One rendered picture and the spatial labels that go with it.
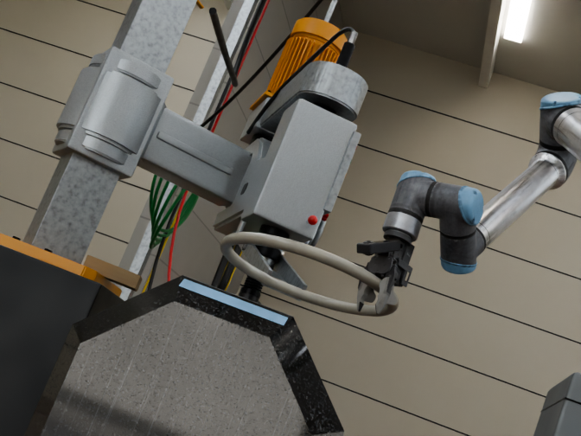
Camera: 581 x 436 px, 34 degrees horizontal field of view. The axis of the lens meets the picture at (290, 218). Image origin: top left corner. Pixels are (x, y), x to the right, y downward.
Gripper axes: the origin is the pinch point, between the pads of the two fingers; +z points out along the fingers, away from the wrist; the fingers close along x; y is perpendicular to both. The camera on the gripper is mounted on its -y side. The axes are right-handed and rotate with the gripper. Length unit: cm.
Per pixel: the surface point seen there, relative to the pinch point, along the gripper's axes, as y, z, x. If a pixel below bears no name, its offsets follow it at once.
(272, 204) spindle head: 21, -36, 71
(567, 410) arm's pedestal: 6, 14, -54
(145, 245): 141, -64, 304
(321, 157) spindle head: 28, -57, 65
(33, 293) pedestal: -10, 15, 130
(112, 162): 2, -41, 140
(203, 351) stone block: -8.7, 21.1, 40.8
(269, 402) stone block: 4.6, 27.5, 24.9
